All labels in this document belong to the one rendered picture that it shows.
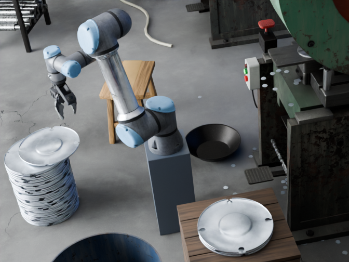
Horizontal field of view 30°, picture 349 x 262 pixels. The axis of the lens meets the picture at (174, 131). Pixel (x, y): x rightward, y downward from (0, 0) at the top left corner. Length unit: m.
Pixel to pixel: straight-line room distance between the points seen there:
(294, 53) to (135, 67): 1.15
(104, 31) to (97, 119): 1.40
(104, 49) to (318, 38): 0.81
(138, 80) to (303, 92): 1.08
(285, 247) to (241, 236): 0.17
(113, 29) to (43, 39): 2.32
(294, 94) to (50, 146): 1.16
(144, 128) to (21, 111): 1.58
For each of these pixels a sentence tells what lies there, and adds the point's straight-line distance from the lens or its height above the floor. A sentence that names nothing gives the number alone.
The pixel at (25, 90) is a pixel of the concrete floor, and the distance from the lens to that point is 4.25.
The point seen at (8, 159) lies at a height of 0.33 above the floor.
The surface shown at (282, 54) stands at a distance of 2.72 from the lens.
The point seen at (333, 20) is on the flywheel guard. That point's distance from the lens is 2.15.
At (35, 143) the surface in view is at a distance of 3.17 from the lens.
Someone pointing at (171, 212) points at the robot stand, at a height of 0.13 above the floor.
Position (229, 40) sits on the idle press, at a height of 0.03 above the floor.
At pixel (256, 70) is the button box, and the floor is 0.60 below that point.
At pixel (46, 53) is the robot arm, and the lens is 2.91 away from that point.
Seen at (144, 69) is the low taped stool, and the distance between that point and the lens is 3.57.
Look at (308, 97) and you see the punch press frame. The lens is 2.70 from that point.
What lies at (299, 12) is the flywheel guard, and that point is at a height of 1.22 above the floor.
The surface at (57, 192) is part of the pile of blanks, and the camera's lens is 3.11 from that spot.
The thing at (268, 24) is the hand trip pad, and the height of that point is 0.76.
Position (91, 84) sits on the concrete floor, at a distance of 4.15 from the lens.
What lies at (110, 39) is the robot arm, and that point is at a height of 1.00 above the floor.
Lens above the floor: 2.18
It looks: 37 degrees down
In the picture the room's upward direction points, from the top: 7 degrees counter-clockwise
